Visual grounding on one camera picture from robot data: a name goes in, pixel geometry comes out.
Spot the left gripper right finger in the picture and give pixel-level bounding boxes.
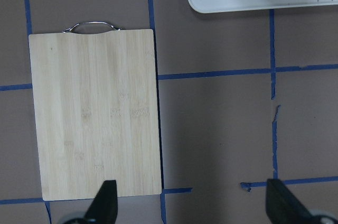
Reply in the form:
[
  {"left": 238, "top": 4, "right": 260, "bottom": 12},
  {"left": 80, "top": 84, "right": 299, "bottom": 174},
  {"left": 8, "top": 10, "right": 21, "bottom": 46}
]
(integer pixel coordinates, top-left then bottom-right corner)
[{"left": 265, "top": 179, "right": 312, "bottom": 224}]

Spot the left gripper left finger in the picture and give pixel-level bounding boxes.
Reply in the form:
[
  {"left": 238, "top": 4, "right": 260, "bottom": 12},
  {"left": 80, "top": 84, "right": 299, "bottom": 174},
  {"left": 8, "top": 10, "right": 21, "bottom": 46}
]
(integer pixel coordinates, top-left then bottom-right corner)
[{"left": 84, "top": 180, "right": 118, "bottom": 224}]

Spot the wooden cutting board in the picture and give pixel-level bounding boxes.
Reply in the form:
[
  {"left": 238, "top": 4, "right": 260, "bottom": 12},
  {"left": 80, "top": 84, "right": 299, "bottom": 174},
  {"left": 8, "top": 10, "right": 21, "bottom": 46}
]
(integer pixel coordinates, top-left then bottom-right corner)
[{"left": 29, "top": 29, "right": 162, "bottom": 201}]

